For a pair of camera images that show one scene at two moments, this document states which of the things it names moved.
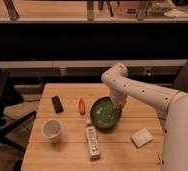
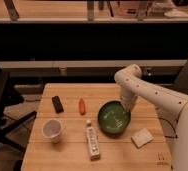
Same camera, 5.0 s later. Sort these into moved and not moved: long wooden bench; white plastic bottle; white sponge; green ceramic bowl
Moved: green ceramic bowl
Not moved: white sponge; long wooden bench; white plastic bottle
